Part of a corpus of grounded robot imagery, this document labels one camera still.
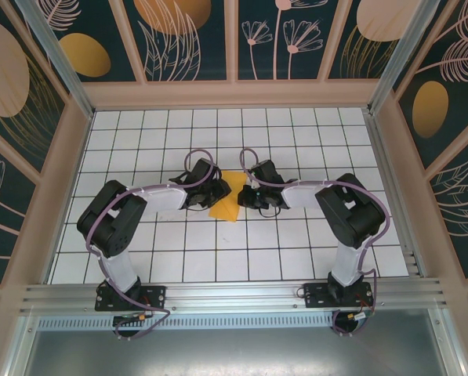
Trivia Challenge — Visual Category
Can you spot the orange square paper sheet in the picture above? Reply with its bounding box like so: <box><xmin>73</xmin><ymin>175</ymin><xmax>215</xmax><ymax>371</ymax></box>
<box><xmin>209</xmin><ymin>169</ymin><xmax>249</xmax><ymax>224</ymax></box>

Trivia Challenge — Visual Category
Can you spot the grey metal sheet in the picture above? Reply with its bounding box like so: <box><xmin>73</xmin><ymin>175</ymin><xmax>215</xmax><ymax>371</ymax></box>
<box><xmin>5</xmin><ymin>327</ymin><xmax>468</xmax><ymax>376</ymax></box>

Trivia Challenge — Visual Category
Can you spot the long slotted aluminium rail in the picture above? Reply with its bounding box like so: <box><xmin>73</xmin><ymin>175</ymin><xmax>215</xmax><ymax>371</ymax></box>
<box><xmin>20</xmin><ymin>277</ymin><xmax>451</xmax><ymax>316</ymax></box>

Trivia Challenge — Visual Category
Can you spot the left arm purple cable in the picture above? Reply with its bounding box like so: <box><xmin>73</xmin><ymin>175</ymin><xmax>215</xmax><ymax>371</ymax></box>
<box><xmin>85</xmin><ymin>150</ymin><xmax>219</xmax><ymax>342</ymax></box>

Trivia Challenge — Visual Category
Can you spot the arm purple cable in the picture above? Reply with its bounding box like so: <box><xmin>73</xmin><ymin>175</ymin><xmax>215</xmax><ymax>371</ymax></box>
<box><xmin>238</xmin><ymin>146</ymin><xmax>391</xmax><ymax>338</ymax></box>
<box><xmin>85</xmin><ymin>150</ymin><xmax>219</xmax><ymax>342</ymax></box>

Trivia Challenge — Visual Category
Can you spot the aluminium table edge rail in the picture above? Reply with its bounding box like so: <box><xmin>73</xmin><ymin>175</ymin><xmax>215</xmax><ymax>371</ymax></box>
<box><xmin>363</xmin><ymin>109</ymin><xmax>429</xmax><ymax>280</ymax></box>

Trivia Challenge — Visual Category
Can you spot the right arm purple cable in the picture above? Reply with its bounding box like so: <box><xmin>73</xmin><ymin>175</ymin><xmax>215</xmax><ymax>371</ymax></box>
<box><xmin>238</xmin><ymin>146</ymin><xmax>391</xmax><ymax>338</ymax></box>

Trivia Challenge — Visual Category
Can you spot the perforated grey cable duct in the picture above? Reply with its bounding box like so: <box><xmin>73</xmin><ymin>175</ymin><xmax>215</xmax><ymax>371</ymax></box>
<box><xmin>37</xmin><ymin>311</ymin><xmax>336</xmax><ymax>331</ymax></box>

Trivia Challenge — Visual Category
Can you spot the aluminium corner post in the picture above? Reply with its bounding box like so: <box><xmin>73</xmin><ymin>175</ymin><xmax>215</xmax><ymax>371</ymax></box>
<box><xmin>366</xmin><ymin>0</ymin><xmax>451</xmax><ymax>117</ymax></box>
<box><xmin>14</xmin><ymin>0</ymin><xmax>96</xmax><ymax>120</ymax></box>

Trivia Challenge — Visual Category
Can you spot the aluminium frame bar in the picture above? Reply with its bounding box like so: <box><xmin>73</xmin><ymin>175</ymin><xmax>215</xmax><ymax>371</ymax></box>
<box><xmin>0</xmin><ymin>313</ymin><xmax>41</xmax><ymax>376</ymax></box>
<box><xmin>428</xmin><ymin>309</ymin><xmax>468</xmax><ymax>376</ymax></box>

